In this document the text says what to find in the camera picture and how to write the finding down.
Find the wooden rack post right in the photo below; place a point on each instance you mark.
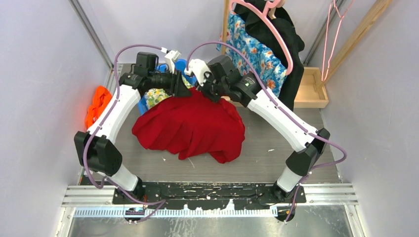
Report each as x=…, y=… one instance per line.
x=335, y=60

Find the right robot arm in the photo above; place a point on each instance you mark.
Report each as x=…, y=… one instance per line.
x=219, y=77

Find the pink plastic hanger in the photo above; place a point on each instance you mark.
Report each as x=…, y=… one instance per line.
x=262, y=15

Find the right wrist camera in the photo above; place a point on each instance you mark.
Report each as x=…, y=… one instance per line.
x=200, y=70

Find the red pleated skirt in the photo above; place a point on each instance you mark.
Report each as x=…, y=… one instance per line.
x=192, y=126

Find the aluminium frame rail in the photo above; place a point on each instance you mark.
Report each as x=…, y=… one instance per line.
x=85, y=21

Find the blue plastic bin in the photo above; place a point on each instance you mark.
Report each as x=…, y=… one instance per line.
x=180, y=68

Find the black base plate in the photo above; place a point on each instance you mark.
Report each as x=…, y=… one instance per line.
x=216, y=196

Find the orange cloth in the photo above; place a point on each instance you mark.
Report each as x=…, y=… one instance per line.
x=100, y=100

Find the lemon print skirt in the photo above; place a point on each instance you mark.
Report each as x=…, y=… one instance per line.
x=158, y=81

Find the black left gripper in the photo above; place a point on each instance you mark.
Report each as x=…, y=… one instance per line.
x=177, y=87

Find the wooden rack post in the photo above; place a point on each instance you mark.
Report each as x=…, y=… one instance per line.
x=335, y=60
x=225, y=21

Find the wooden rack base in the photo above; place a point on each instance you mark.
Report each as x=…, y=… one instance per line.
x=312, y=91

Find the blue floral garment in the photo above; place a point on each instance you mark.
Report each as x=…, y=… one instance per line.
x=269, y=68

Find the wooden rack post left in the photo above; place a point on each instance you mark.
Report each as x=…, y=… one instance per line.
x=225, y=21

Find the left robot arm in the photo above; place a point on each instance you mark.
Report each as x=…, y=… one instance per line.
x=95, y=147

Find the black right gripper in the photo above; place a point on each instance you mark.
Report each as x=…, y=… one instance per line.
x=204, y=89

